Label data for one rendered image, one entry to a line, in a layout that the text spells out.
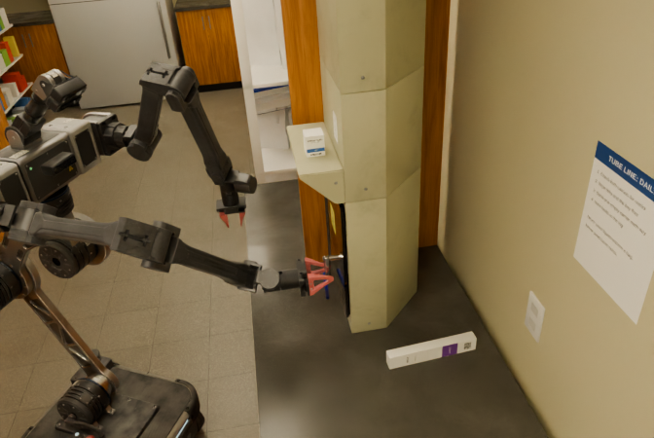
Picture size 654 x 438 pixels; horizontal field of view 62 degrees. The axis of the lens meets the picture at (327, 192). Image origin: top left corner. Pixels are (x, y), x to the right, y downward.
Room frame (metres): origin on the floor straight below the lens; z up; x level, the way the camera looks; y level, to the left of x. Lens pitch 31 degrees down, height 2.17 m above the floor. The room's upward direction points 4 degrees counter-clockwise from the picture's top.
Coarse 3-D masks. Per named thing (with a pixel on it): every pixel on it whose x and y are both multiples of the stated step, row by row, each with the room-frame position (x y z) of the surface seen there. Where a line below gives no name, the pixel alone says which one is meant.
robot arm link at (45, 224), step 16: (32, 208) 1.18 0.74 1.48; (48, 208) 1.18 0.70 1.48; (32, 224) 1.14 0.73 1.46; (48, 224) 1.12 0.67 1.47; (64, 224) 1.09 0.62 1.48; (80, 224) 1.07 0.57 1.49; (96, 224) 1.05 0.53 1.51; (112, 224) 1.03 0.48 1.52; (128, 224) 1.01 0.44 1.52; (144, 224) 1.03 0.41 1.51; (16, 240) 1.15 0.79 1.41; (32, 240) 1.12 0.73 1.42; (80, 240) 1.06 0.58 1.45; (96, 240) 1.02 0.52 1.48; (112, 240) 0.99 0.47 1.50; (128, 240) 0.99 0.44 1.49; (144, 240) 1.02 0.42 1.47; (160, 240) 1.03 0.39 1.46; (144, 256) 0.99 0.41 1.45; (160, 256) 1.01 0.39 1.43
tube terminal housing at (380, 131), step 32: (320, 64) 1.52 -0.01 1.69; (352, 96) 1.22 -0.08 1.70; (384, 96) 1.23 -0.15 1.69; (416, 96) 1.36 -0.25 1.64; (352, 128) 1.22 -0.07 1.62; (384, 128) 1.23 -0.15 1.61; (416, 128) 1.36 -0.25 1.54; (352, 160) 1.22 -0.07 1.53; (384, 160) 1.23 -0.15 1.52; (416, 160) 1.36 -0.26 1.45; (352, 192) 1.22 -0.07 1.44; (384, 192) 1.23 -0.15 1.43; (416, 192) 1.37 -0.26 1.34; (352, 224) 1.22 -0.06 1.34; (384, 224) 1.23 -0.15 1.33; (416, 224) 1.37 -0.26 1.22; (352, 256) 1.22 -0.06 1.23; (384, 256) 1.23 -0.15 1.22; (416, 256) 1.38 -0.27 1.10; (352, 288) 1.22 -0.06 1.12; (384, 288) 1.23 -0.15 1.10; (416, 288) 1.38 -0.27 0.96; (352, 320) 1.22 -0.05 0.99; (384, 320) 1.23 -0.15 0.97
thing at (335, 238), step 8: (328, 200) 1.47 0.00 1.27; (328, 208) 1.48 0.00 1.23; (336, 208) 1.30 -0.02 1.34; (328, 216) 1.49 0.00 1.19; (336, 216) 1.31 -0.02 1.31; (336, 224) 1.32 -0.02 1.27; (344, 224) 1.23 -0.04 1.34; (336, 232) 1.33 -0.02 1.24; (344, 232) 1.22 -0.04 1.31; (336, 240) 1.35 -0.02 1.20; (344, 240) 1.22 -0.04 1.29; (336, 248) 1.36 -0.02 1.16; (344, 248) 1.22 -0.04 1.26; (344, 256) 1.22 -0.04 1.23; (336, 264) 1.38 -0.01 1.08; (344, 264) 1.22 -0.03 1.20; (336, 272) 1.39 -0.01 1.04; (344, 272) 1.22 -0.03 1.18; (336, 280) 1.40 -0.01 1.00; (344, 280) 1.23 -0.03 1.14; (344, 288) 1.24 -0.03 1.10; (344, 296) 1.25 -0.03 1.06; (344, 304) 1.26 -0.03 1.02
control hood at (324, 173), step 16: (288, 128) 1.50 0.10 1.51; (304, 128) 1.49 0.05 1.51; (304, 160) 1.29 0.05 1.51; (320, 160) 1.28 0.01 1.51; (336, 160) 1.27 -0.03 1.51; (304, 176) 1.21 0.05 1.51; (320, 176) 1.21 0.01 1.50; (336, 176) 1.22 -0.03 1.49; (320, 192) 1.21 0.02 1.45; (336, 192) 1.22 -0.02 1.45
